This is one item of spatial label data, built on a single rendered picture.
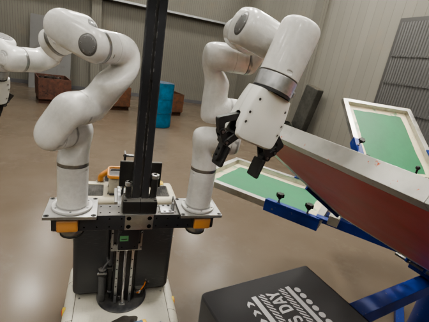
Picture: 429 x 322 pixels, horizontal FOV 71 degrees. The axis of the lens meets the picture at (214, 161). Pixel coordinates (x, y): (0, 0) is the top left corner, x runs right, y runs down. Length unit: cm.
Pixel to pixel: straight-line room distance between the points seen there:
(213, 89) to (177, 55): 1068
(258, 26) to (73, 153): 67
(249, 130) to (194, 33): 1131
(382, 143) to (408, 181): 205
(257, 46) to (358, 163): 29
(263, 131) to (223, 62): 44
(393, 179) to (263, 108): 24
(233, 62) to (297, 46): 42
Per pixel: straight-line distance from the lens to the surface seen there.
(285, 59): 55
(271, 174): 224
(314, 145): 66
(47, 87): 860
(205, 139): 103
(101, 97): 90
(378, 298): 142
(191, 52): 1178
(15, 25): 1182
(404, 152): 264
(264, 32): 61
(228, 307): 106
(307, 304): 117
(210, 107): 101
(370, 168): 59
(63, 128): 89
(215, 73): 99
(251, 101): 53
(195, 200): 111
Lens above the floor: 167
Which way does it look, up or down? 18 degrees down
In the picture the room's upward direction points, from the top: 10 degrees clockwise
